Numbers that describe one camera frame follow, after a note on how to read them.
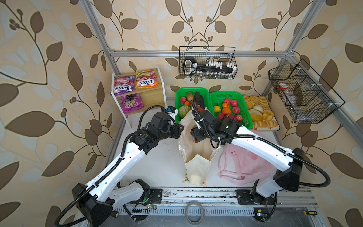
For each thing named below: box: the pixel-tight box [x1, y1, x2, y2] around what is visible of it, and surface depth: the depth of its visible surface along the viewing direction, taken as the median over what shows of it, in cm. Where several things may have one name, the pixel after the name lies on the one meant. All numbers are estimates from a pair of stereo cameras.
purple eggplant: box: [199, 94, 205, 110], surface depth 114 cm
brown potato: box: [187, 92, 194, 102], surface depth 115 cm
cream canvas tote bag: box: [178, 108, 222, 187], surface depth 77 cm
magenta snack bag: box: [120, 93, 144, 114], surface depth 90 cm
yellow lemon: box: [213, 105, 221, 113], surface depth 110 cm
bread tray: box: [242, 94, 281, 132], surface depth 106 cm
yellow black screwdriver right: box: [302, 210, 318, 216], surface depth 71 cm
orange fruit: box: [222, 102, 231, 115], surface depth 110 cm
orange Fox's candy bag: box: [135, 69, 159, 88], surface depth 84 cm
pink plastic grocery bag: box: [218, 141, 277, 187], surface depth 85 cm
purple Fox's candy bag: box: [113, 74, 136, 97], surface depth 82 cm
